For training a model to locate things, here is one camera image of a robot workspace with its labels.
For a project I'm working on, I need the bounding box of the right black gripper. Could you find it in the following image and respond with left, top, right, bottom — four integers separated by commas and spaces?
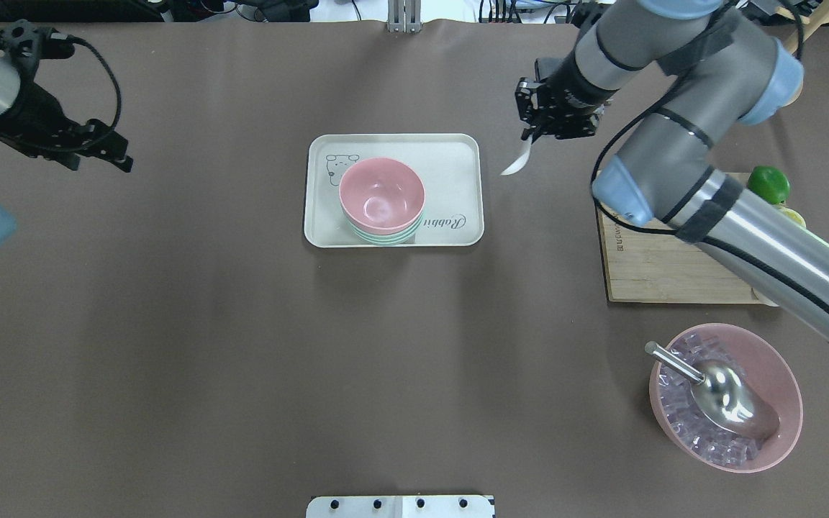
515, 57, 606, 143

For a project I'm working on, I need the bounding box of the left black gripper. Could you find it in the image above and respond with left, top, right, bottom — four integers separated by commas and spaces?
0, 82, 134, 173

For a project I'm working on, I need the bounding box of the white ceramic spoon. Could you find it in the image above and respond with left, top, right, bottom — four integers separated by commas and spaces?
500, 137, 533, 176

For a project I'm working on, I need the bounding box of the small pink bowl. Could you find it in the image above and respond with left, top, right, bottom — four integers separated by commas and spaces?
338, 157, 427, 235

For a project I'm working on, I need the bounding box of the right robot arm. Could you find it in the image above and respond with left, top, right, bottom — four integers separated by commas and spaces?
515, 1, 829, 342

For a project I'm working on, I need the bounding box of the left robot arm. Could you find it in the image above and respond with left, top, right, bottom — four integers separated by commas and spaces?
0, 19, 134, 246

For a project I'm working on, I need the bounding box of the green bowl stack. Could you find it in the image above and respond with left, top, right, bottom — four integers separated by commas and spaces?
350, 215, 424, 246

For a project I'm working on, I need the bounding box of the large pink ice bowl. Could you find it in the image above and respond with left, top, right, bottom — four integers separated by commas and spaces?
648, 322, 804, 474

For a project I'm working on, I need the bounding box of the cream rabbit tray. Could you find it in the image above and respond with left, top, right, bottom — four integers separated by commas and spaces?
303, 132, 486, 248

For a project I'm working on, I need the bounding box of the bamboo cutting board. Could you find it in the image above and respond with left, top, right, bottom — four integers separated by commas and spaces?
597, 211, 776, 307

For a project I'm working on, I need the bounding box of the green lime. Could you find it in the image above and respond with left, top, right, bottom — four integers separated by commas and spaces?
746, 166, 792, 204

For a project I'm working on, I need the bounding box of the upper lemon slice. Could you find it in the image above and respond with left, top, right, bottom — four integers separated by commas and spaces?
779, 206, 807, 227

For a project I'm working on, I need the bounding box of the white steamed bun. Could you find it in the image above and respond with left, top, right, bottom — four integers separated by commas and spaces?
751, 286, 780, 307

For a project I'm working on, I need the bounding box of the wooden mug tree stand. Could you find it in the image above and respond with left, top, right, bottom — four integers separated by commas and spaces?
772, 1, 829, 53

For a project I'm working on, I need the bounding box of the metal ice scoop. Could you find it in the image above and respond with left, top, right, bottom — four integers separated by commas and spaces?
644, 341, 780, 440

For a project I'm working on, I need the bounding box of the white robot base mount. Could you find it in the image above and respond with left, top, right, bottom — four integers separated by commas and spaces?
305, 494, 497, 517

